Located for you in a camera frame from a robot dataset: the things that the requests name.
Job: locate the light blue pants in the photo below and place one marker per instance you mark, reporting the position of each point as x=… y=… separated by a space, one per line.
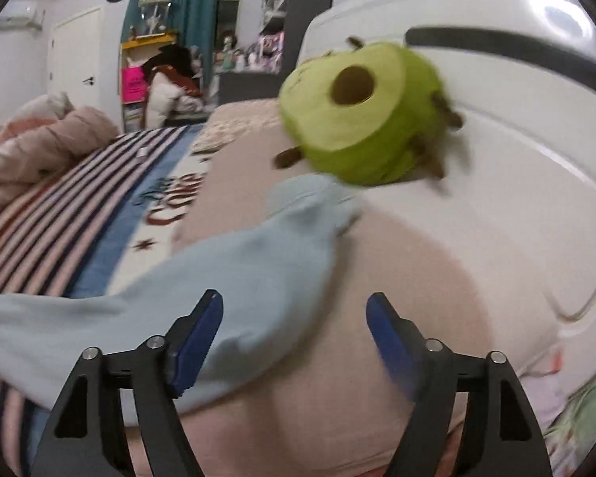
x=258 y=278

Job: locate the green floral cloth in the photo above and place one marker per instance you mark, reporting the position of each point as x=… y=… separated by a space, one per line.
x=583 y=427

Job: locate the white air conditioner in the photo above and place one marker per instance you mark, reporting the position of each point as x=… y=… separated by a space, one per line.
x=21 y=16

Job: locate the green avocado plush toy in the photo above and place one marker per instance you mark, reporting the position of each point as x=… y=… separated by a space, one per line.
x=366 y=115

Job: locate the yellow shelf unit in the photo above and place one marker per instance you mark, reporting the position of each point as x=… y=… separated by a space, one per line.
x=144 y=59

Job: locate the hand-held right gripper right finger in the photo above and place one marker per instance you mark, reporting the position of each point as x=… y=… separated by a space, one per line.
x=387 y=339

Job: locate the pink pillow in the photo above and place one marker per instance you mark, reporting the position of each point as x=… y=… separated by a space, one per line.
x=328 y=308

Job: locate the pink rumpled quilt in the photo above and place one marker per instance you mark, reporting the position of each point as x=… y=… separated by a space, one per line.
x=35 y=144

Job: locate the white padded headboard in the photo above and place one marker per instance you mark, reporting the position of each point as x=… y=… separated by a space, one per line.
x=516 y=169

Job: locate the dark grey shelf cabinet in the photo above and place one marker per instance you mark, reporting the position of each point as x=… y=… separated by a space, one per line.
x=283 y=25

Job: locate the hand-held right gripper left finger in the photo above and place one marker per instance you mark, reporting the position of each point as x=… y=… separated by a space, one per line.
x=198 y=343

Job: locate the striped printed bed sheet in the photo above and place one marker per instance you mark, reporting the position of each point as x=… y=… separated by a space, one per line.
x=79 y=218

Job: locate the pink bag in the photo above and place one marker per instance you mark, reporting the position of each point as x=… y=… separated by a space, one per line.
x=133 y=84

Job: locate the pile of clothes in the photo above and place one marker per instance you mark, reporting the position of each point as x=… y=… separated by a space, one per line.
x=171 y=87

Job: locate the teal curtain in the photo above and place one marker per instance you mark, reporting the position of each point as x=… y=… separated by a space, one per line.
x=188 y=5

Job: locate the white door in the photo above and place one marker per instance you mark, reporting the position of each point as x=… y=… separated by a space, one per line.
x=75 y=62

